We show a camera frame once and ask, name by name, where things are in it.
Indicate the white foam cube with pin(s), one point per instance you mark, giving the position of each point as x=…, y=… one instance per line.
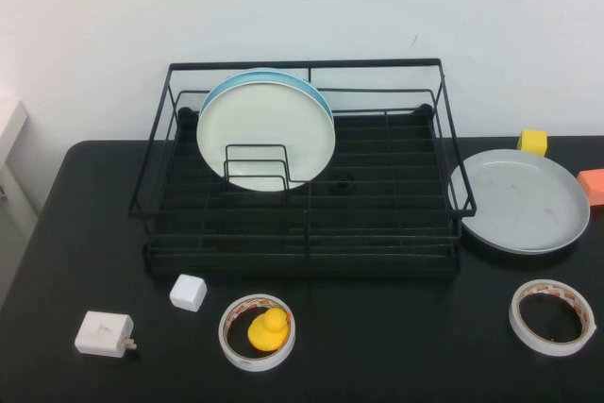
x=188, y=292

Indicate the blue round plate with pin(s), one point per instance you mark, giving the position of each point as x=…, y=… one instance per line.
x=264, y=76

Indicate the yellow foam cube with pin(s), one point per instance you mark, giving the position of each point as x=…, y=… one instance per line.
x=533, y=141

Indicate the cream round plate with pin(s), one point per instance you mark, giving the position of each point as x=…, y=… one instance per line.
x=264, y=129

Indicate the yellow rubber duck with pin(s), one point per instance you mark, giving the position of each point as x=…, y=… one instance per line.
x=266, y=334

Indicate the white side cabinet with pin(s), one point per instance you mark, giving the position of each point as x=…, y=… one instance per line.
x=11, y=129

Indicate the white power adapter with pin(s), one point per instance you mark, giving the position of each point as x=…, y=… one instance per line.
x=101, y=332

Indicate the grey round plate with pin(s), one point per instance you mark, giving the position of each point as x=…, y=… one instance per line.
x=519, y=200

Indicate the orange foam cube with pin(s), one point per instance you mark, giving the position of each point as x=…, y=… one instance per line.
x=595, y=186

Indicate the white tape roll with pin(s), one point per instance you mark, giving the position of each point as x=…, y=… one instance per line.
x=542, y=347
x=255, y=365

